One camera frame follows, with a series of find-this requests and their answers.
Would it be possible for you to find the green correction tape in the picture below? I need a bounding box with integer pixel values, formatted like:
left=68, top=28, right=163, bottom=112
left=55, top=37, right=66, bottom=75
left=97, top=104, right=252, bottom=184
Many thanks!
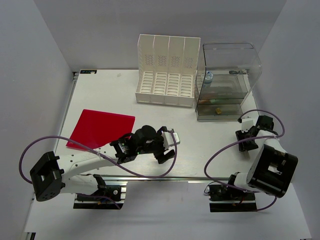
left=210, top=99, right=219, bottom=104

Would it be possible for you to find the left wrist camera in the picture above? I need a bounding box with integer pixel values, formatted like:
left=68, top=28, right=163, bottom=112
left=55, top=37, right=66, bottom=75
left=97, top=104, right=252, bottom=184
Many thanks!
left=161, top=129, right=181, bottom=150

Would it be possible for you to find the yellow eraser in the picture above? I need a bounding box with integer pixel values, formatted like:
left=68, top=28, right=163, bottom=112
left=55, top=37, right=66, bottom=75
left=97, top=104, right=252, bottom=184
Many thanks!
left=215, top=108, right=222, bottom=114

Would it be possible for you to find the blue lidded jar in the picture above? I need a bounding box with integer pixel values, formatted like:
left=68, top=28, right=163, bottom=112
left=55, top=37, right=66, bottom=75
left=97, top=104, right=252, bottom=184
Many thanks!
left=202, top=71, right=214, bottom=88

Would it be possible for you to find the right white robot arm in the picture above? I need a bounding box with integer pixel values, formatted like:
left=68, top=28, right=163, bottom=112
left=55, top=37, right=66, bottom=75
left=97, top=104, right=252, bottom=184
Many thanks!
left=225, top=115, right=298, bottom=200

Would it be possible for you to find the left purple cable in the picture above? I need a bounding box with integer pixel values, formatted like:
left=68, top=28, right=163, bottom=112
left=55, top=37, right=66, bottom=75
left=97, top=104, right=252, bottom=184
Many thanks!
left=19, top=129, right=178, bottom=186

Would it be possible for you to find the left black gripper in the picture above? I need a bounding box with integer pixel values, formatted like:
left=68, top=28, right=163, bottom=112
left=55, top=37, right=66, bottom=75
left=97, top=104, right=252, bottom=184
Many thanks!
left=136, top=126, right=175, bottom=164

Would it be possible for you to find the red notebook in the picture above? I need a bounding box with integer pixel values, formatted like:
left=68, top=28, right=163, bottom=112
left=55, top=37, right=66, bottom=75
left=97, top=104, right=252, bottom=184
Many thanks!
left=70, top=109, right=136, bottom=149

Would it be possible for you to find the white file organizer rack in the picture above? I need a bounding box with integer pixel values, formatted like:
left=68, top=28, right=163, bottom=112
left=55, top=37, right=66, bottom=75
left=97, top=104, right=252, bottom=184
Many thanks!
left=135, top=34, right=201, bottom=108

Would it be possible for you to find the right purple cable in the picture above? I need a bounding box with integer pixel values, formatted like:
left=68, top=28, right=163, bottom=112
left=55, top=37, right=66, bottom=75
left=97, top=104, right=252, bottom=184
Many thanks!
left=203, top=108, right=287, bottom=212

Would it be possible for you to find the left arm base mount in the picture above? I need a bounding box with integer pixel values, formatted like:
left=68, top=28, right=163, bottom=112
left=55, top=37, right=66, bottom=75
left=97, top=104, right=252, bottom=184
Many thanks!
left=73, top=174, right=126, bottom=210

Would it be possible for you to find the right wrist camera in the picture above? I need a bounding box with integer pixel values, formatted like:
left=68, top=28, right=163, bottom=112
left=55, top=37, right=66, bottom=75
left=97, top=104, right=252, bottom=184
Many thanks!
left=237, top=116, right=254, bottom=133

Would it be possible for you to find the purple cable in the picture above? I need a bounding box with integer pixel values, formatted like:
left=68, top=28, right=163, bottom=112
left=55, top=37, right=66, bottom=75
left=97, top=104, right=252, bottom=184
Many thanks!
left=203, top=108, right=287, bottom=212
left=19, top=129, right=178, bottom=186

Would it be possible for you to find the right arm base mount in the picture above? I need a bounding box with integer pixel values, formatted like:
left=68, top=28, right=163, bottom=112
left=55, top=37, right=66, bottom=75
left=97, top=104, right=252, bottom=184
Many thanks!
left=204, top=182, right=257, bottom=213

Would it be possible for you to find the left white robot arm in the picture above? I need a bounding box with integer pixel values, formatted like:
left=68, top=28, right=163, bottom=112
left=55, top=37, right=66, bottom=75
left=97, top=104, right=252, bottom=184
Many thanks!
left=29, top=125, right=180, bottom=203

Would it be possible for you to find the clear acrylic storage box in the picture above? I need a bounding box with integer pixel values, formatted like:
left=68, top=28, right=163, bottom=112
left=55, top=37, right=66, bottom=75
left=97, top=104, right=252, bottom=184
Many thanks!
left=194, top=41, right=262, bottom=121

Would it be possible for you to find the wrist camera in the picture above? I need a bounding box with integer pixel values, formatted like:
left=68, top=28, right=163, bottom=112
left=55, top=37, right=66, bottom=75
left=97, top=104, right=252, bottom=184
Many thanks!
left=237, top=116, right=254, bottom=133
left=161, top=129, right=181, bottom=150

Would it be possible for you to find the orange correction tape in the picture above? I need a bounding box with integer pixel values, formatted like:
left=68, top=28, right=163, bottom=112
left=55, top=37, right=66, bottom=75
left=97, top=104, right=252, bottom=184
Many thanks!
left=198, top=99, right=211, bottom=105

